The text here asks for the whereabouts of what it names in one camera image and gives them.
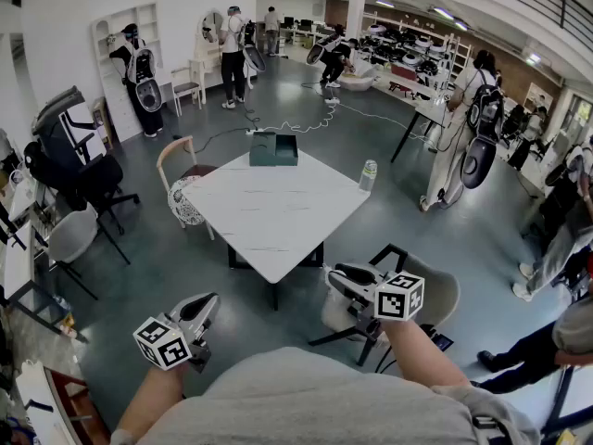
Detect white oval basin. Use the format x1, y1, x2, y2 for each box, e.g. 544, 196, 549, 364
340, 65, 384, 93

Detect grey shoulder strap with buckle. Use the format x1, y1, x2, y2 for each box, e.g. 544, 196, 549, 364
470, 413, 511, 445

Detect glass side table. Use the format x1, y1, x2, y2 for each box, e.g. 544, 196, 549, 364
0, 289, 89, 345

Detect white shelf cabinet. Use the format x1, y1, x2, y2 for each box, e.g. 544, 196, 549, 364
91, 1, 161, 143

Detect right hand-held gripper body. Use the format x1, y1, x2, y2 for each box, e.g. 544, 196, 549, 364
347, 271, 426, 347

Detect row of office desks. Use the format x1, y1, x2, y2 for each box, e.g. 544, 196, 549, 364
280, 16, 334, 48

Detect coiled white cable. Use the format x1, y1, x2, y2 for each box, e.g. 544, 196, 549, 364
263, 102, 342, 134

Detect white table with black legs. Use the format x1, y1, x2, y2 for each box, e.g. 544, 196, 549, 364
390, 97, 453, 164

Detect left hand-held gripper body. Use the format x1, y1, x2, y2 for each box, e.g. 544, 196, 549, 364
132, 315, 212, 374

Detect black office chair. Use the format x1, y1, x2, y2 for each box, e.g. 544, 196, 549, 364
22, 134, 141, 266

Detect person's left forearm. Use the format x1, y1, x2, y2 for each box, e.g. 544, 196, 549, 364
110, 362, 191, 439

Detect clear plastic water bottle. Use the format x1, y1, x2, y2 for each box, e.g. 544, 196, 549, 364
359, 159, 379, 193

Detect row of black white devices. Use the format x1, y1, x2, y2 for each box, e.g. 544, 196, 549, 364
363, 21, 453, 76

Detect beige shell chair black legs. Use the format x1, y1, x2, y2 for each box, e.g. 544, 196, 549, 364
309, 243, 461, 365

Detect black table leg frame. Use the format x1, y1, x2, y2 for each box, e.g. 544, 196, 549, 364
226, 238, 325, 312

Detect person's grey shirt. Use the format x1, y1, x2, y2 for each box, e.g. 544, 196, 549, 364
110, 346, 541, 445

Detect white pod backpack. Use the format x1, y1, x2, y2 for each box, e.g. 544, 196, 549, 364
125, 47, 162, 113
307, 32, 342, 67
236, 19, 268, 74

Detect black floor cable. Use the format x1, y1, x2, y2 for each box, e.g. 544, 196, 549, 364
170, 104, 263, 155

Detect wooden chair with brown seat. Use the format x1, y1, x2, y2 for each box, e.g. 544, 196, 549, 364
156, 135, 219, 241

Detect white side desk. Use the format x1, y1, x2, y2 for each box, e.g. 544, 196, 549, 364
0, 169, 61, 310

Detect black pod backpack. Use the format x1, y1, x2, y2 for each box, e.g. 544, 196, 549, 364
461, 81, 506, 190

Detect grey shell chair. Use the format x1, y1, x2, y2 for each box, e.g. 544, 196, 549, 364
45, 206, 133, 300

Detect black phone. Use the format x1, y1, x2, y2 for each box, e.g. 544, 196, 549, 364
419, 324, 455, 353

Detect white chair with brown seat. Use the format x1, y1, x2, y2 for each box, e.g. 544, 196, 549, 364
170, 57, 208, 118

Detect small wooden side cabinet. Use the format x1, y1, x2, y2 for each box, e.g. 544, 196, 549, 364
90, 97, 115, 150

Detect white shelving rack with equipment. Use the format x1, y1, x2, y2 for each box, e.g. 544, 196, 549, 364
359, 9, 473, 104

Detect dark green box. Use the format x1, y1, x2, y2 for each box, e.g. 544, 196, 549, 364
248, 132, 300, 168

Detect person's right forearm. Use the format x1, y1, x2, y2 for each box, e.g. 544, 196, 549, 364
380, 316, 473, 391

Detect red-brown stool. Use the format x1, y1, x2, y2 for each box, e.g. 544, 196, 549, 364
45, 368, 112, 445

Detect ceiling strip lights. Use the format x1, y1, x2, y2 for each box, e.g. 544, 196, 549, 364
280, 0, 543, 67

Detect white vanity with mirror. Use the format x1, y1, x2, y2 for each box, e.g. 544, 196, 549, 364
192, 9, 259, 106

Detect round patterned cushion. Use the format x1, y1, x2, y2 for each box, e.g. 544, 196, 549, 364
167, 176, 206, 228

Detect long white cable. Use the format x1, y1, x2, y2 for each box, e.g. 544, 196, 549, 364
337, 102, 439, 152

